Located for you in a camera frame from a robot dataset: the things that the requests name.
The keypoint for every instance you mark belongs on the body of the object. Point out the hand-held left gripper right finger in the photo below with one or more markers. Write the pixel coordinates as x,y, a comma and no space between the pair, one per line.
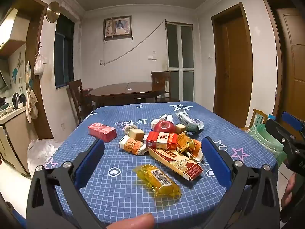
215,164

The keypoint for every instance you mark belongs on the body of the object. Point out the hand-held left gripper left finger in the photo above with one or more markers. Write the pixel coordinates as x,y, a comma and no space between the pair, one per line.
89,162

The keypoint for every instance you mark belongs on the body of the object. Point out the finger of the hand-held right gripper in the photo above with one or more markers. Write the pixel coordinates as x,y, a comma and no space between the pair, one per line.
292,121
278,133

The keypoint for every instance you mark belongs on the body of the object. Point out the green plastic bin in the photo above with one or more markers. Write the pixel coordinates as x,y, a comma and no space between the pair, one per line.
264,136

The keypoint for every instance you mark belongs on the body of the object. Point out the orange foil wrapper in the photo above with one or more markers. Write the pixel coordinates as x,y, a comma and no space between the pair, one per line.
188,145

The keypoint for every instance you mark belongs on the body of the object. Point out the long cream and red carton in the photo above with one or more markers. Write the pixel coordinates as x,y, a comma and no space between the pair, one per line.
171,161

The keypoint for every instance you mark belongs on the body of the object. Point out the orange and white paper carton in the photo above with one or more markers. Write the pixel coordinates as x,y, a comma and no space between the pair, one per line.
131,145

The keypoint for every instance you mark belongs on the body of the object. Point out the white printed plastic bag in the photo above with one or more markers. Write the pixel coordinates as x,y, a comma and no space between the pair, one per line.
190,124

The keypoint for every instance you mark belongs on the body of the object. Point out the beige twine ball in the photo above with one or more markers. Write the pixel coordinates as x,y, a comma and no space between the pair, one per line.
128,128

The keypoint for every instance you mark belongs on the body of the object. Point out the red cigarette pack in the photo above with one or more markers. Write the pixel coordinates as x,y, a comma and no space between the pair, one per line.
162,140

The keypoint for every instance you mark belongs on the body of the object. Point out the yellow wrapper with barcode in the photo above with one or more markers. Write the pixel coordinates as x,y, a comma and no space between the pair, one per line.
157,181

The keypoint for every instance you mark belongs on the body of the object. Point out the white tissue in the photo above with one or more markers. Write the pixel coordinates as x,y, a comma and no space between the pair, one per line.
168,117

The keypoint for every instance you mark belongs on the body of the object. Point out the person's right hand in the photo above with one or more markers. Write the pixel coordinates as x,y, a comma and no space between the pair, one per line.
287,193

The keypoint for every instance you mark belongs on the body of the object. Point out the person's left hand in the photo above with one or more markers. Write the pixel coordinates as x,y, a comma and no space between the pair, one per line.
135,222

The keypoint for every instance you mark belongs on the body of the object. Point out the small wooden chair green panel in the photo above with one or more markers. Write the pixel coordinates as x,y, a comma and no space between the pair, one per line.
258,118

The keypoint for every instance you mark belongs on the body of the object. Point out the pink rectangular box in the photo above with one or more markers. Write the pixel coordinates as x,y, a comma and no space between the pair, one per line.
102,132

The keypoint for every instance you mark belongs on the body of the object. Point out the blue checked star tablecloth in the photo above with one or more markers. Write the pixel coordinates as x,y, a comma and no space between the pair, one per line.
114,195

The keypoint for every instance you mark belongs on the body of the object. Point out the large white plastic bag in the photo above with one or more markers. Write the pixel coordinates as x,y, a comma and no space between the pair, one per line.
41,152

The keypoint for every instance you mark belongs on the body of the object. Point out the tan cube block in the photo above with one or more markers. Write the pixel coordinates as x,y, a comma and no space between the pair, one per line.
180,128
136,134

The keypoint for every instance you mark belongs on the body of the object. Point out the brown panelled wooden door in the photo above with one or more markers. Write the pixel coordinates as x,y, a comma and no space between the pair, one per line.
293,64

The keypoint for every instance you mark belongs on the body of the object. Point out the red apple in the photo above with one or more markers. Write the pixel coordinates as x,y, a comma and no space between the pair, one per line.
165,127

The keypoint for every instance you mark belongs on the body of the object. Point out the dark wooden dining chair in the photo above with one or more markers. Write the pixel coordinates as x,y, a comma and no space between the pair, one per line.
75,95
160,78

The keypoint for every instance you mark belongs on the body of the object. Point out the crumpled clear plastic wrap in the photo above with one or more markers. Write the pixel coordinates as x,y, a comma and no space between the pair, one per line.
157,122

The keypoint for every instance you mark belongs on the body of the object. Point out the dark wooden dining table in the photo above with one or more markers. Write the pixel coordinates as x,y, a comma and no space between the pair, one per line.
124,91

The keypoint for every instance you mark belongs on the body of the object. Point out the beige kitchen counter cabinet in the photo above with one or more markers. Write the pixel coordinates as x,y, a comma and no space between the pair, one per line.
14,138

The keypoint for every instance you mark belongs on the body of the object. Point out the hanging beige bags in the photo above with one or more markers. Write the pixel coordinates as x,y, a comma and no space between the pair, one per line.
31,105

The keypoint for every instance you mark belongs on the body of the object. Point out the steel electric kettle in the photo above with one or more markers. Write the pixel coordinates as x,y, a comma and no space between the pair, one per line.
16,100

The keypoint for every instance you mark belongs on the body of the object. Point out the hanging white plastic bag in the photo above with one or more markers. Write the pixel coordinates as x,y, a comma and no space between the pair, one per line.
38,64

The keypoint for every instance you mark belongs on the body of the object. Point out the dark window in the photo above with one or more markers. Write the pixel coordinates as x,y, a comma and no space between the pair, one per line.
63,52

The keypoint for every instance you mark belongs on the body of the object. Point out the frosted glass double door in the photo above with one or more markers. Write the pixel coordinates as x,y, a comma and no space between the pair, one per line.
180,52

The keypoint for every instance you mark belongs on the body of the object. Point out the wooden doorway frame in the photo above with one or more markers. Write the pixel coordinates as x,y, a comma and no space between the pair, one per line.
40,76

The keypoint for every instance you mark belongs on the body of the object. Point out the white wall socket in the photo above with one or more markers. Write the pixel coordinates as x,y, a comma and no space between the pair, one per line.
102,62

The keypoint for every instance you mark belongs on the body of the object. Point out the white light switch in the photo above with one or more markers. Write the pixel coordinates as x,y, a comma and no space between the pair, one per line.
152,56

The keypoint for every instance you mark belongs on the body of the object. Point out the framed wall picture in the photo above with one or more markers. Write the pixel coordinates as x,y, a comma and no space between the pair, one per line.
117,28

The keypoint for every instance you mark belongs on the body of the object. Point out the beige wall cabinet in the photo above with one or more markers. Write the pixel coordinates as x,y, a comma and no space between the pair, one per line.
14,33

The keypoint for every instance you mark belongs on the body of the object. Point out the gold wall clock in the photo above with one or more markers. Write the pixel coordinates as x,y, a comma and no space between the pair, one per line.
52,12

